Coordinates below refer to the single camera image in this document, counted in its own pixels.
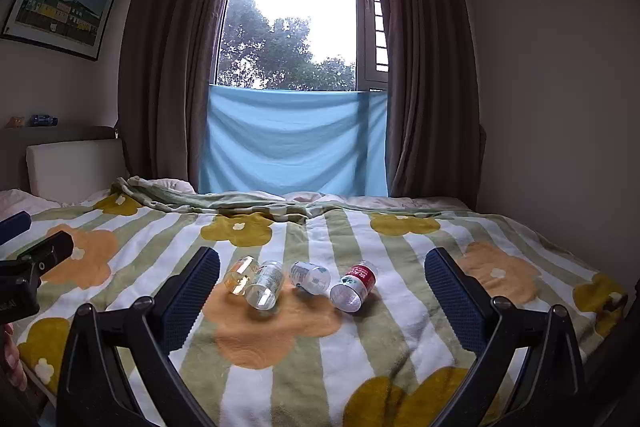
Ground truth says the person's left hand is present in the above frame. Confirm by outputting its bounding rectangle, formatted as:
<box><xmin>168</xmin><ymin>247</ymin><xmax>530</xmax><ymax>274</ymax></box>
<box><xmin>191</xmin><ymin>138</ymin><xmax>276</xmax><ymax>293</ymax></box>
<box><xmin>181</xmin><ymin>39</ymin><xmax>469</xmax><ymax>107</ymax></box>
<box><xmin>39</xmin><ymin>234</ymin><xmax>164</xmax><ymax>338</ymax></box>
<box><xmin>1</xmin><ymin>323</ymin><xmax>28</xmax><ymax>391</ymax></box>

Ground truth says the left brown curtain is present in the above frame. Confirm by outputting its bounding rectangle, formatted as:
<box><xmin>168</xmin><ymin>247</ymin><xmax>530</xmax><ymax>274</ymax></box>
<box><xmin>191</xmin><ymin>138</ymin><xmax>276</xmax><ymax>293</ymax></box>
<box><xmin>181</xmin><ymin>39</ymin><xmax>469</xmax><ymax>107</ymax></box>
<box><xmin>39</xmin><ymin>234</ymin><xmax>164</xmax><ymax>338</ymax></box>
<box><xmin>117</xmin><ymin>0</ymin><xmax>226</xmax><ymax>185</ymax></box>

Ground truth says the window with frame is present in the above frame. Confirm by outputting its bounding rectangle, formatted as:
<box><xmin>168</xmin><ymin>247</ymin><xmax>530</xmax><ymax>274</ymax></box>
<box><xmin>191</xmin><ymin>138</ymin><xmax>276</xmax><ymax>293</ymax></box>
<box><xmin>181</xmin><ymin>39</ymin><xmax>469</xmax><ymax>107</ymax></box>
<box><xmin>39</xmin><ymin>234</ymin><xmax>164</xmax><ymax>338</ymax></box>
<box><xmin>214</xmin><ymin>0</ymin><xmax>388</xmax><ymax>91</ymax></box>

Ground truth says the light blue hanging cloth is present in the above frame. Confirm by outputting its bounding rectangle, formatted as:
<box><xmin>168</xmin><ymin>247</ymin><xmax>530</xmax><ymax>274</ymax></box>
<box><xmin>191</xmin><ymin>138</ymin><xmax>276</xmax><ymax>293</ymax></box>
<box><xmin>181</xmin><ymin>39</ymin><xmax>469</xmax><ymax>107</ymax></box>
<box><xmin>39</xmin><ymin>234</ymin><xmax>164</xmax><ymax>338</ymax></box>
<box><xmin>198</xmin><ymin>86</ymin><xmax>388</xmax><ymax>196</ymax></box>

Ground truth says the blue item on shelf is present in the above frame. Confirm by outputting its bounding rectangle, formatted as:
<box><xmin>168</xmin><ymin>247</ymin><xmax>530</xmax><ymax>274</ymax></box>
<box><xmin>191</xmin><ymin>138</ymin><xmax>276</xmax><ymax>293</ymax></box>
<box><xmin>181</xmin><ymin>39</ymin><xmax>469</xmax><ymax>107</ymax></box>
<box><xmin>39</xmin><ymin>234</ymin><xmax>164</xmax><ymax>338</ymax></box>
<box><xmin>29</xmin><ymin>114</ymin><xmax>58</xmax><ymax>127</ymax></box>

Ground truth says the clear cup white blue label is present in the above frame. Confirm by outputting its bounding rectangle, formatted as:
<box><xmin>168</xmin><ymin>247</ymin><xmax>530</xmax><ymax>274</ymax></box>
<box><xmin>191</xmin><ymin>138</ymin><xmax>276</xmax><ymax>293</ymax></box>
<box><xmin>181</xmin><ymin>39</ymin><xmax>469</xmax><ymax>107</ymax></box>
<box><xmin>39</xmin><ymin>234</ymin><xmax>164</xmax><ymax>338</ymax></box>
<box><xmin>288</xmin><ymin>261</ymin><xmax>331</xmax><ymax>296</ymax></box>

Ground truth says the floral striped green blanket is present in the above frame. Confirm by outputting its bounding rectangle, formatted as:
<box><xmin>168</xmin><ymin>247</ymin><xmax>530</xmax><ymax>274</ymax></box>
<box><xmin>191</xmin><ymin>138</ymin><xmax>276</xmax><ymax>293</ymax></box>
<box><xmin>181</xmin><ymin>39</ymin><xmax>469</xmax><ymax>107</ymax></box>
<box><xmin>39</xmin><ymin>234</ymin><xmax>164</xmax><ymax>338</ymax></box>
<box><xmin>1</xmin><ymin>178</ymin><xmax>627</xmax><ymax>426</ymax></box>

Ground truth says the framed building picture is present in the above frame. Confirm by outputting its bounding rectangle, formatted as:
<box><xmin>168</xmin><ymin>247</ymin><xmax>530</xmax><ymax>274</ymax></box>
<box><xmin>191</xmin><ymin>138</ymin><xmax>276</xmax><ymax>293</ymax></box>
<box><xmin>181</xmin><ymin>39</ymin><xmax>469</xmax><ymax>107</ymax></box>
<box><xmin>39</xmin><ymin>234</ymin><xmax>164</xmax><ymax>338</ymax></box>
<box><xmin>1</xmin><ymin>0</ymin><xmax>114</xmax><ymax>62</ymax></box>

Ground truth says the small orange shelf item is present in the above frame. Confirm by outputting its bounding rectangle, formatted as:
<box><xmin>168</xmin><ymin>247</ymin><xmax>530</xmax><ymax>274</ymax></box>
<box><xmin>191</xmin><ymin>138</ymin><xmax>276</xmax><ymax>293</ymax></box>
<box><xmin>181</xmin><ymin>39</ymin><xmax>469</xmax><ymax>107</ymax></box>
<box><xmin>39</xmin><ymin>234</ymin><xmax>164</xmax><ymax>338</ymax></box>
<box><xmin>6</xmin><ymin>117</ymin><xmax>25</xmax><ymax>129</ymax></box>

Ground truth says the clear cup red label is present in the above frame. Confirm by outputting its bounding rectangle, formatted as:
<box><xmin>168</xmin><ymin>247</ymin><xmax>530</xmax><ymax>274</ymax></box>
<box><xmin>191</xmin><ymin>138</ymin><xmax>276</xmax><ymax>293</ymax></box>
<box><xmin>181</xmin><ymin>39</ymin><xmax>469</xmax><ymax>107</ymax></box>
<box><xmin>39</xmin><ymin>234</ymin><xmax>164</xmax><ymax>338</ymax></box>
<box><xmin>329</xmin><ymin>260</ymin><xmax>378</xmax><ymax>313</ymax></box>

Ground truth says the dark headboard shelf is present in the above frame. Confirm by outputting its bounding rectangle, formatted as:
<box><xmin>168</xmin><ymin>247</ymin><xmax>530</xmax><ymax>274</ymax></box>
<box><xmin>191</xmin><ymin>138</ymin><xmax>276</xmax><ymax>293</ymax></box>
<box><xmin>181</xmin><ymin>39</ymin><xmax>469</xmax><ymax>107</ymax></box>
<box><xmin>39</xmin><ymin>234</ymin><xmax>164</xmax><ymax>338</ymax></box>
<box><xmin>0</xmin><ymin>124</ymin><xmax>116</xmax><ymax>192</ymax></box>

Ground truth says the brown curtain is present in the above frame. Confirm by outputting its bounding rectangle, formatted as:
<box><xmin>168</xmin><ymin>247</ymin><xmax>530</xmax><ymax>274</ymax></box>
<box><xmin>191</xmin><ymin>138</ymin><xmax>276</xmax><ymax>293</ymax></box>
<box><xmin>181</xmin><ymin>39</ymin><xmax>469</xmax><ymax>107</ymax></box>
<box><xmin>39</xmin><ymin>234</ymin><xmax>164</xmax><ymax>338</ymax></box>
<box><xmin>381</xmin><ymin>0</ymin><xmax>485</xmax><ymax>208</ymax></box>
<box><xmin>117</xmin><ymin>0</ymin><xmax>226</xmax><ymax>185</ymax></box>

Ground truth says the clear cup orange label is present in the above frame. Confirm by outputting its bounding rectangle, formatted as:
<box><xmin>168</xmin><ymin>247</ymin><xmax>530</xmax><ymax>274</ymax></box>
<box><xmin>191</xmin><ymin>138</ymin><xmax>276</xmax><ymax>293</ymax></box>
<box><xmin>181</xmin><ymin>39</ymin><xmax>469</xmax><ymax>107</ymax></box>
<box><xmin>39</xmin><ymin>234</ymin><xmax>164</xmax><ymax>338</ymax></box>
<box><xmin>224</xmin><ymin>256</ymin><xmax>259</xmax><ymax>296</ymax></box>

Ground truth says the clear cup green label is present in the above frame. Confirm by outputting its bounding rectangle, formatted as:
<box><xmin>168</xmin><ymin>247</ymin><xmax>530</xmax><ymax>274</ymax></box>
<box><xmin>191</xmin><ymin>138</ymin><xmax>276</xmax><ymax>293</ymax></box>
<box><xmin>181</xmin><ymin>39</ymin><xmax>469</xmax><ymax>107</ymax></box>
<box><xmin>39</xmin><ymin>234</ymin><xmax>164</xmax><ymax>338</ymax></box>
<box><xmin>245</xmin><ymin>261</ymin><xmax>284</xmax><ymax>311</ymax></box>

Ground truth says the right brown curtain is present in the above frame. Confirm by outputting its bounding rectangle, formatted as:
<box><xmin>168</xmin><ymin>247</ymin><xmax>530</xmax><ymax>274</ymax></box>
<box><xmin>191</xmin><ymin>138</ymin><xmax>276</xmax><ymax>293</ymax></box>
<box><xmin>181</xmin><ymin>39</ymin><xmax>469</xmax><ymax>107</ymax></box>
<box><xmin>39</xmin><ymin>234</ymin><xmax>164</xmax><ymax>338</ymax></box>
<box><xmin>381</xmin><ymin>0</ymin><xmax>485</xmax><ymax>208</ymax></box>

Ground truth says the white headboard cushion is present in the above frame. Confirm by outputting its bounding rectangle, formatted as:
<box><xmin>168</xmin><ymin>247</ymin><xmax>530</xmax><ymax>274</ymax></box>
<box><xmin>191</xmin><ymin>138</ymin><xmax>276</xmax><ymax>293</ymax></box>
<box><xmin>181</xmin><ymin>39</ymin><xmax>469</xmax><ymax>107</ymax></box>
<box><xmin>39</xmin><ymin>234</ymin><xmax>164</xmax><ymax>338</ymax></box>
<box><xmin>26</xmin><ymin>139</ymin><xmax>127</xmax><ymax>204</ymax></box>

